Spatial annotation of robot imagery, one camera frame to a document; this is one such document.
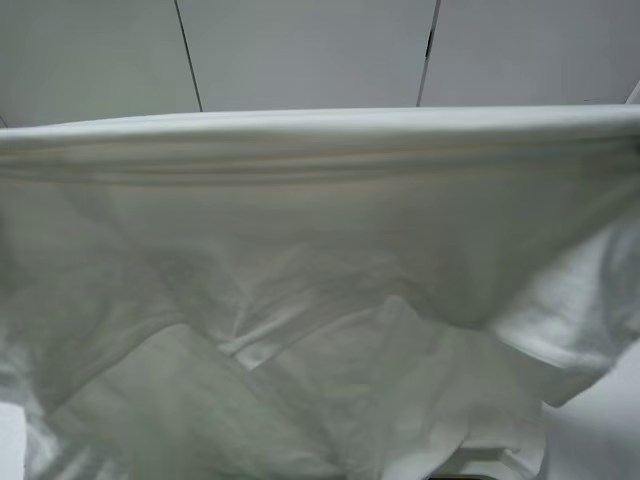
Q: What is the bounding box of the white short sleeve shirt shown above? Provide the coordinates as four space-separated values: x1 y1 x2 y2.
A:
1 105 639 479

